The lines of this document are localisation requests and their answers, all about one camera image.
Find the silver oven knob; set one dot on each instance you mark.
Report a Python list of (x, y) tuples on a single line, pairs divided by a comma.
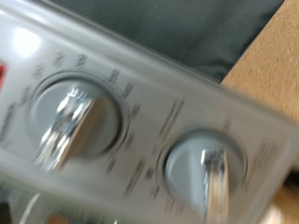
[(78, 124), (193, 168)]

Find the silver toaster oven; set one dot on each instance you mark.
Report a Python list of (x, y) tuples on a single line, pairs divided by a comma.
[(155, 93)]

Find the grey backdrop curtain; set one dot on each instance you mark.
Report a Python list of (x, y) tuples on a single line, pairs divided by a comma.
[(187, 31)]

